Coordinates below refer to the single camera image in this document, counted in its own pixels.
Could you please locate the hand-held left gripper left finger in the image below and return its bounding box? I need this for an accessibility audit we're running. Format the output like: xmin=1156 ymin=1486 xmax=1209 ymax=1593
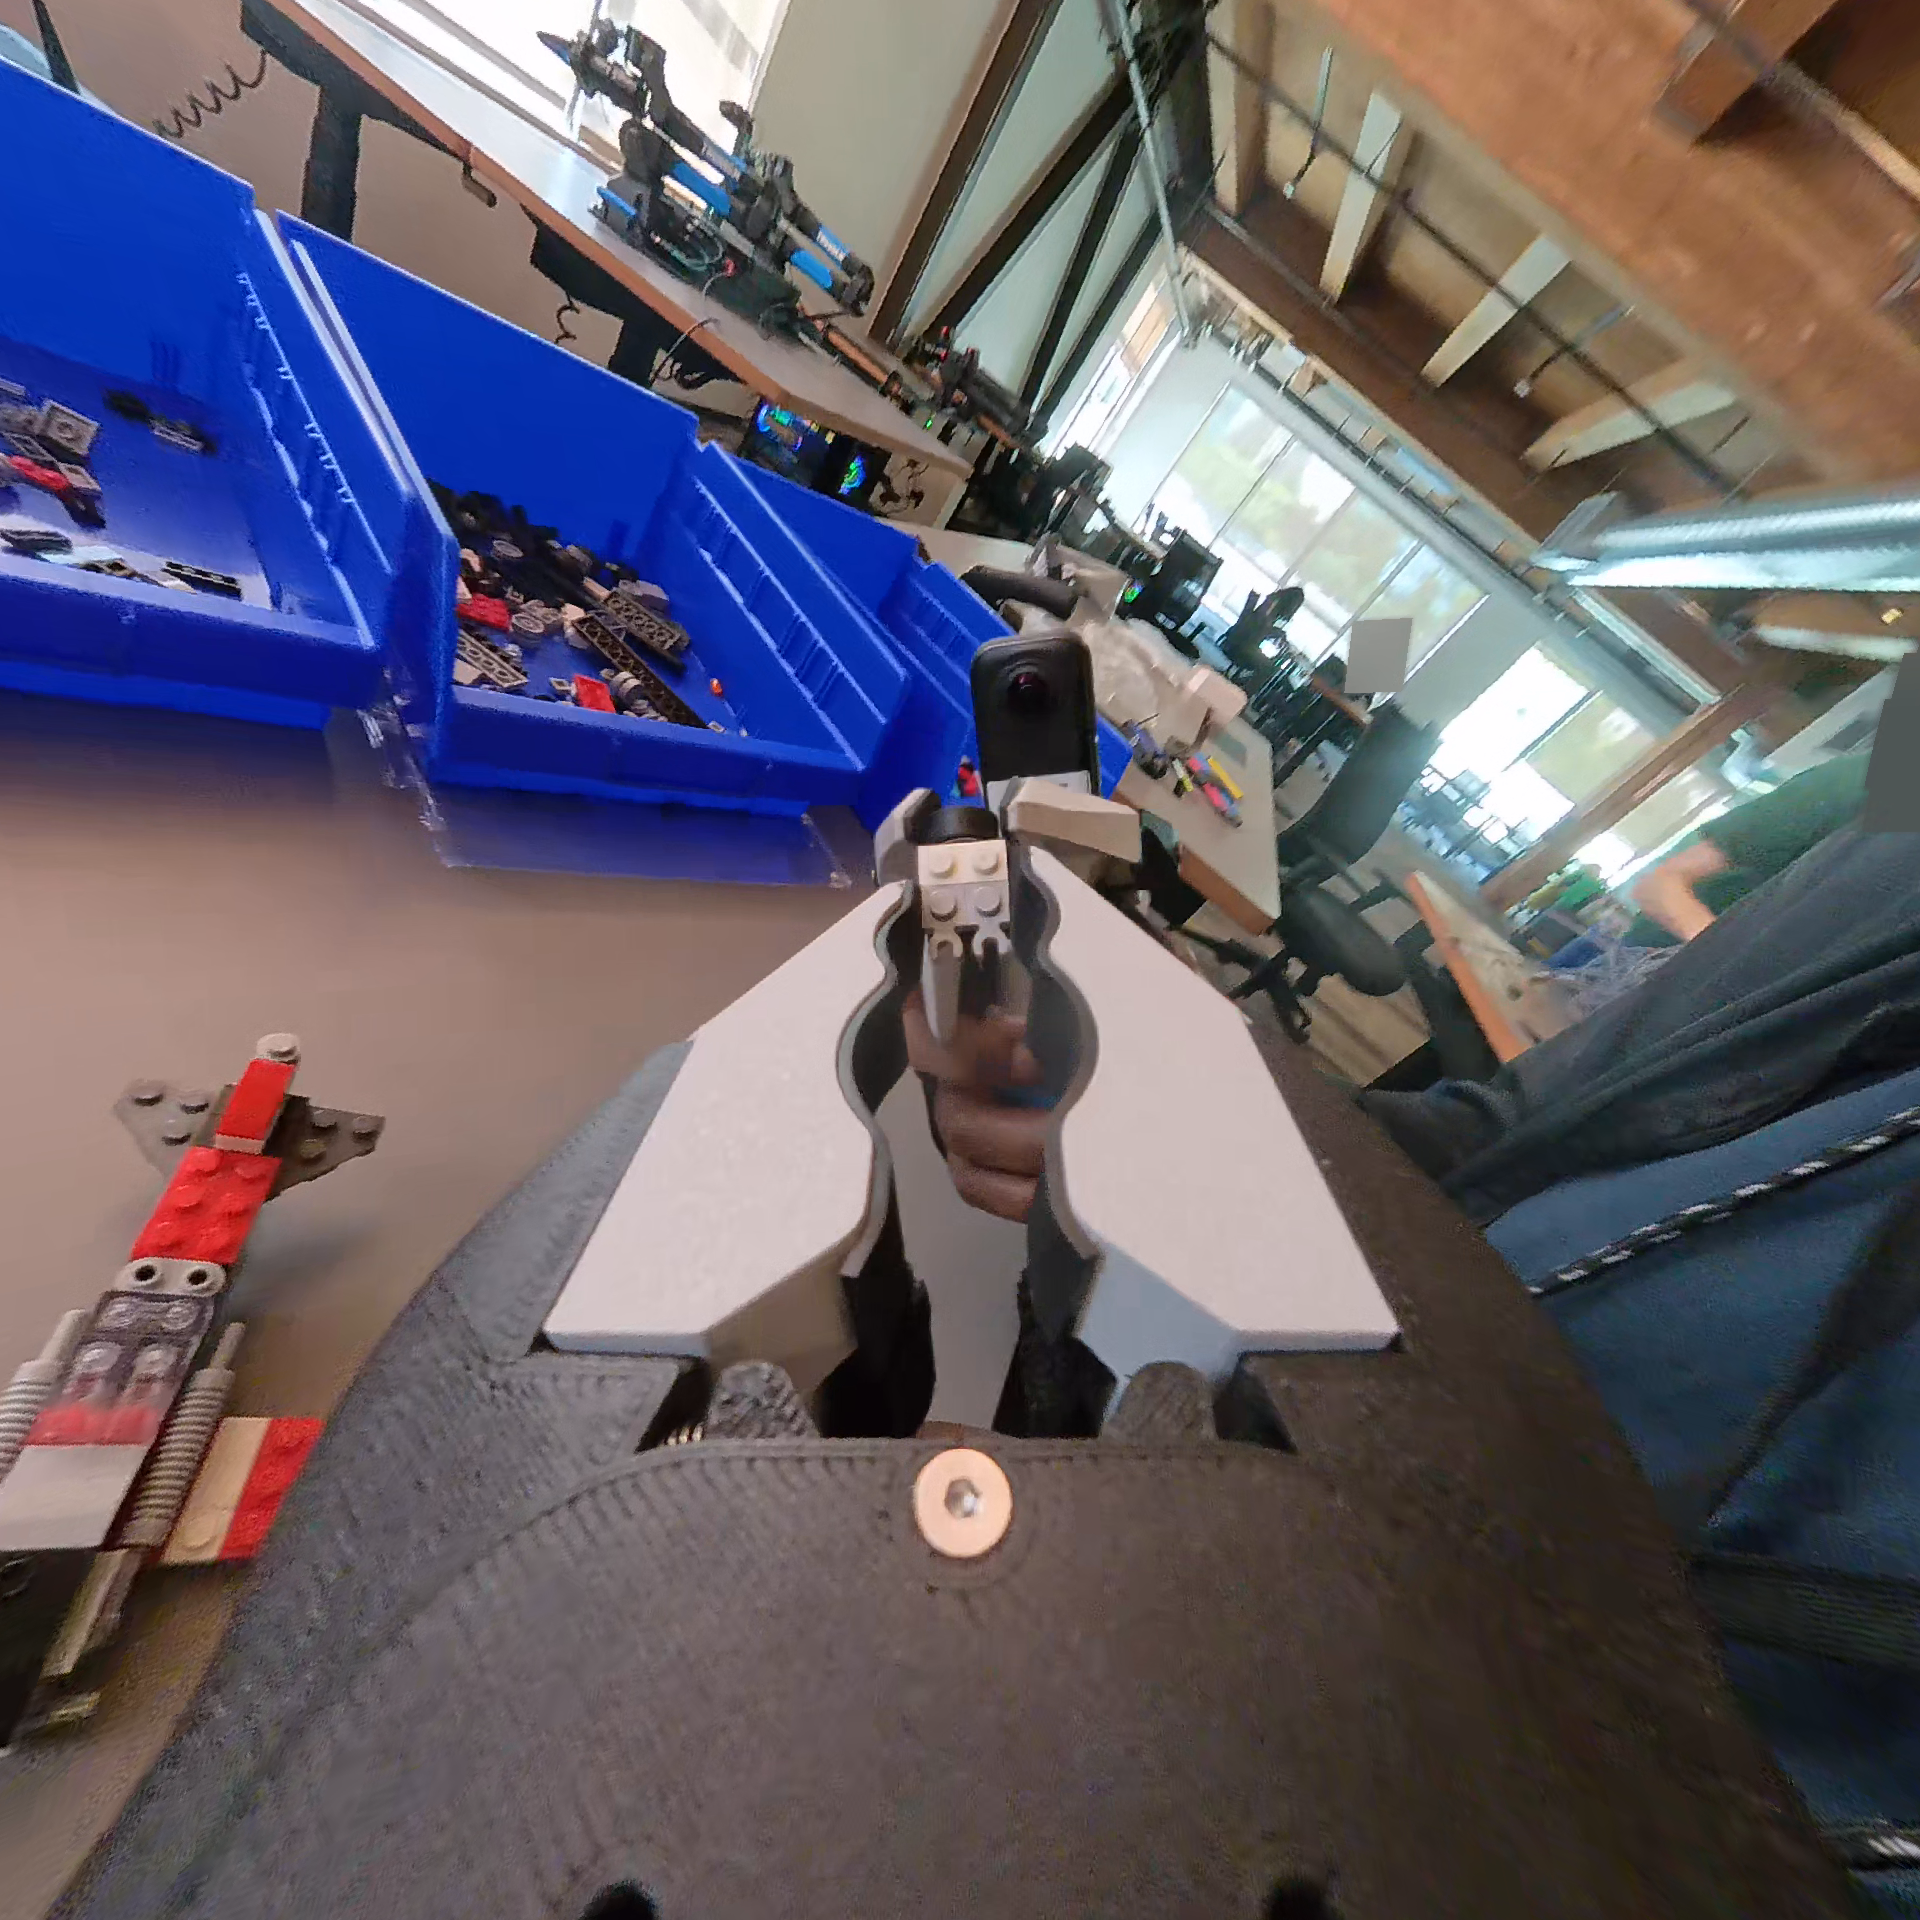
xmin=544 ymin=883 xmax=922 ymax=1434

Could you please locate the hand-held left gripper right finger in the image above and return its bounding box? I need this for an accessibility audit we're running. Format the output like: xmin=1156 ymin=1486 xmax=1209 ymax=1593
xmin=1007 ymin=861 xmax=1402 ymax=1438

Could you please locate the white table with pens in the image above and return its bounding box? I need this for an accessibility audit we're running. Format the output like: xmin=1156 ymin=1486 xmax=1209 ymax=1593
xmin=1088 ymin=631 xmax=1284 ymax=935

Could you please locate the black office chair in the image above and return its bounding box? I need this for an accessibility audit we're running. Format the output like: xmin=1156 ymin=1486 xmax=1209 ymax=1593
xmin=1230 ymin=698 xmax=1448 ymax=1041

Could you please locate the person's clothed body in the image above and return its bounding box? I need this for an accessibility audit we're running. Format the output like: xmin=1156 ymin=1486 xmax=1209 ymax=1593
xmin=1357 ymin=825 xmax=1920 ymax=1920

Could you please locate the light grey toy brick plate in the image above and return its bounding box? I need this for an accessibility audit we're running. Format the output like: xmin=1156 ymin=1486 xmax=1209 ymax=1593
xmin=913 ymin=843 xmax=1017 ymax=966

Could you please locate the metal air duct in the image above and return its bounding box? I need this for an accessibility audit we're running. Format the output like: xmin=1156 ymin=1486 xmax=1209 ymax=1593
xmin=1528 ymin=481 xmax=1920 ymax=602

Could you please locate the long white table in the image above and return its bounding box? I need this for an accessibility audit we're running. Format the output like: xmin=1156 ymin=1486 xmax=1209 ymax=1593
xmin=239 ymin=0 xmax=975 ymax=505

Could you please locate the cluttered wood edged table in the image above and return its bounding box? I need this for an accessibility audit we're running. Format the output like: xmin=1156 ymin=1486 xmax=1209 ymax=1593
xmin=1400 ymin=871 xmax=1554 ymax=1069

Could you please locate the grey desk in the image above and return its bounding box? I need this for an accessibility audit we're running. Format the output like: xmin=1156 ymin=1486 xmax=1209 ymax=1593
xmin=0 ymin=681 xmax=902 ymax=1920

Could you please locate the person's right hand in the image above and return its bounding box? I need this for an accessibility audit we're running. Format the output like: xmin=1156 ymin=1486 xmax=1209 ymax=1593
xmin=900 ymin=1001 xmax=1050 ymax=1221

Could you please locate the red white toy brick plane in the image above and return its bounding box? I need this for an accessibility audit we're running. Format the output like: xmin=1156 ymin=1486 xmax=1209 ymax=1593
xmin=0 ymin=1031 xmax=386 ymax=1754

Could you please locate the clear plastic bag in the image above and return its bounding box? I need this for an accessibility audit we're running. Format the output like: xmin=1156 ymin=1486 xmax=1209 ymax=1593
xmin=352 ymin=705 xmax=856 ymax=890

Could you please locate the dense toy brick pile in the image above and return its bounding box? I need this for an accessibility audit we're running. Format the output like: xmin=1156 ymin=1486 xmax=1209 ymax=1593
xmin=428 ymin=481 xmax=751 ymax=735

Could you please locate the sparse toy brick group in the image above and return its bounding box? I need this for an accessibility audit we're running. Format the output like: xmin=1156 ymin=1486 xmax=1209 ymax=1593
xmin=0 ymin=374 xmax=249 ymax=602

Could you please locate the RGB lit computer tower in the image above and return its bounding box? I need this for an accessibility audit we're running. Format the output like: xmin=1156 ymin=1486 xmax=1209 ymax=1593
xmin=746 ymin=393 xmax=876 ymax=501

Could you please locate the black coiled cable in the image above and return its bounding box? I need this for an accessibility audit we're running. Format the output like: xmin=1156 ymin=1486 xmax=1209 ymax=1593
xmin=158 ymin=58 xmax=274 ymax=143

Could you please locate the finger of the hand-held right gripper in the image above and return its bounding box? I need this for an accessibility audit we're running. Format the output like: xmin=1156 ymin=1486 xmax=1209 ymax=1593
xmin=872 ymin=790 xmax=975 ymax=895
xmin=996 ymin=790 xmax=1144 ymax=879

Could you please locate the blue plastic storage bin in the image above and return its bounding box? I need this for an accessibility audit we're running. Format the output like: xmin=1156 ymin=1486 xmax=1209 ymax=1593
xmin=0 ymin=59 xmax=392 ymax=732
xmin=861 ymin=556 xmax=1133 ymax=805
xmin=274 ymin=210 xmax=920 ymax=825

